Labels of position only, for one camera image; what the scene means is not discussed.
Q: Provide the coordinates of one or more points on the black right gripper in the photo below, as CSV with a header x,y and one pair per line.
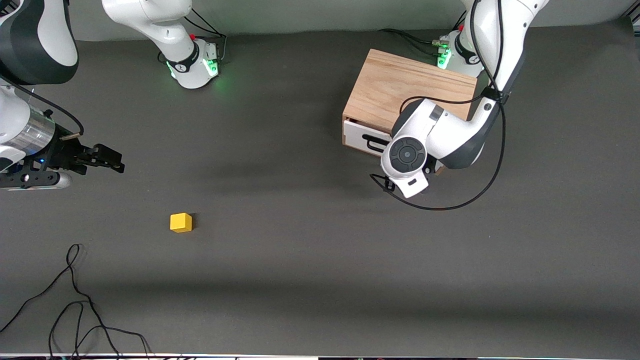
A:
x,y
64,152

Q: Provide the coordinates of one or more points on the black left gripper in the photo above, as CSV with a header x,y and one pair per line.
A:
x,y
431,161

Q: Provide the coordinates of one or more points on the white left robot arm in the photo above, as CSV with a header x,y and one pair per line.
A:
x,y
450,135

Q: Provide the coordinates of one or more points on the light wooden drawer cabinet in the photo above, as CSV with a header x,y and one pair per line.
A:
x,y
390,85

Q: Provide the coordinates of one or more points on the yellow cube block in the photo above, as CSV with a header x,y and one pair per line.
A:
x,y
180,223

